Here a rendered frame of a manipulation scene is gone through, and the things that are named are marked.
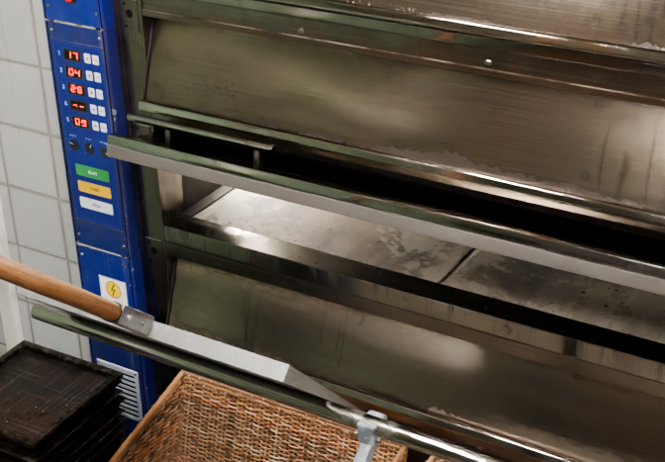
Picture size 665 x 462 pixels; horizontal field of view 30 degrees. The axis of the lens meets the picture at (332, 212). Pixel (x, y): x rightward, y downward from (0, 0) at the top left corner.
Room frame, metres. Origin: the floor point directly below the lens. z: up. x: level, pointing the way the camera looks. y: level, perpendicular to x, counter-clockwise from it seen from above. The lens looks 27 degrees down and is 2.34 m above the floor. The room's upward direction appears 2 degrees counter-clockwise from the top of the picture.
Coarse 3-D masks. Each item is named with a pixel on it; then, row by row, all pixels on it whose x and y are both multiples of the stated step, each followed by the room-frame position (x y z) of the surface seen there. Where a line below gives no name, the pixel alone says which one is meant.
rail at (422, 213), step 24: (120, 144) 2.11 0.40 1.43; (144, 144) 2.08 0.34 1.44; (216, 168) 1.99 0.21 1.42; (240, 168) 1.96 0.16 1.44; (264, 168) 1.96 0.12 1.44; (312, 192) 1.88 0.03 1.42; (336, 192) 1.86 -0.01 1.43; (360, 192) 1.85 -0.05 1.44; (408, 216) 1.79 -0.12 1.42; (432, 216) 1.76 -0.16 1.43; (456, 216) 1.75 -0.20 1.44; (528, 240) 1.67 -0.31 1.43; (552, 240) 1.66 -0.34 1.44; (624, 264) 1.59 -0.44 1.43; (648, 264) 1.58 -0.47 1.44
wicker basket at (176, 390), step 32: (192, 384) 2.18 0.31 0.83; (224, 384) 2.14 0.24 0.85; (160, 416) 2.12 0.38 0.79; (192, 416) 2.16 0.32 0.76; (256, 416) 2.08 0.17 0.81; (288, 416) 2.05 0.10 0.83; (128, 448) 2.02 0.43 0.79; (160, 448) 2.10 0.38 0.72; (192, 448) 2.14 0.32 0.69; (224, 448) 2.10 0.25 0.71; (256, 448) 2.06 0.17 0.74; (288, 448) 2.03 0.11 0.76; (320, 448) 2.00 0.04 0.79; (352, 448) 1.97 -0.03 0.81; (384, 448) 1.93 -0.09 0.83
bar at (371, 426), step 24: (48, 312) 1.93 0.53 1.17; (96, 336) 1.86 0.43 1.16; (120, 336) 1.84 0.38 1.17; (168, 360) 1.77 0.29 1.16; (192, 360) 1.75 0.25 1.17; (240, 384) 1.69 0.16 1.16; (264, 384) 1.67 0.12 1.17; (312, 408) 1.62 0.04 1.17; (336, 408) 1.60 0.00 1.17; (360, 432) 1.56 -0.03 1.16; (384, 432) 1.55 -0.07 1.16; (408, 432) 1.53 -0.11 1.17; (360, 456) 1.54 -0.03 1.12; (456, 456) 1.48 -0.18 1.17; (480, 456) 1.47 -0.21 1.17
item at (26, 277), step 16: (0, 256) 1.44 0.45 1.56; (0, 272) 1.43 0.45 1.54; (16, 272) 1.45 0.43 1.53; (32, 272) 1.48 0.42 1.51; (32, 288) 1.47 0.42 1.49; (48, 288) 1.49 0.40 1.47; (64, 288) 1.52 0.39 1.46; (80, 288) 1.56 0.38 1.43; (80, 304) 1.55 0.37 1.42; (96, 304) 1.57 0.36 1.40; (112, 304) 1.60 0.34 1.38; (112, 320) 1.60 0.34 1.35
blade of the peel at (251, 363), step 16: (48, 304) 1.77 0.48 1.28; (64, 304) 1.76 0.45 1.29; (96, 320) 1.71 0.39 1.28; (144, 336) 1.69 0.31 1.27; (160, 336) 1.65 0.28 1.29; (176, 336) 1.64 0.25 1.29; (192, 336) 1.63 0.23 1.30; (192, 352) 1.64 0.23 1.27; (208, 352) 1.60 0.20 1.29; (224, 352) 1.59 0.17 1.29; (240, 352) 1.58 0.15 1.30; (240, 368) 1.57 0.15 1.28; (256, 368) 1.55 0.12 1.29; (272, 368) 1.54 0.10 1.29; (288, 368) 1.53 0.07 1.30; (288, 384) 1.53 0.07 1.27; (304, 384) 1.57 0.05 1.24; (320, 384) 1.61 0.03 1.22; (336, 400) 1.65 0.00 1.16
